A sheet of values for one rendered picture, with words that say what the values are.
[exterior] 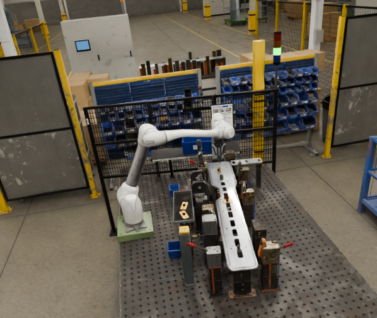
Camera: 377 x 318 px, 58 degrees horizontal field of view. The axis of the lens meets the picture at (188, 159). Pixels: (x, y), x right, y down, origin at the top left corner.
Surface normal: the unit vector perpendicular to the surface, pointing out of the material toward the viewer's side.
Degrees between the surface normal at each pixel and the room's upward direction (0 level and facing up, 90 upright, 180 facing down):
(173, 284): 0
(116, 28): 90
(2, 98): 90
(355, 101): 91
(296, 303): 0
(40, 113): 92
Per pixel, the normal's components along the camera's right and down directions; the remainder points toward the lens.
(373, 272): -0.09, -0.89
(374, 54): 0.22, 0.43
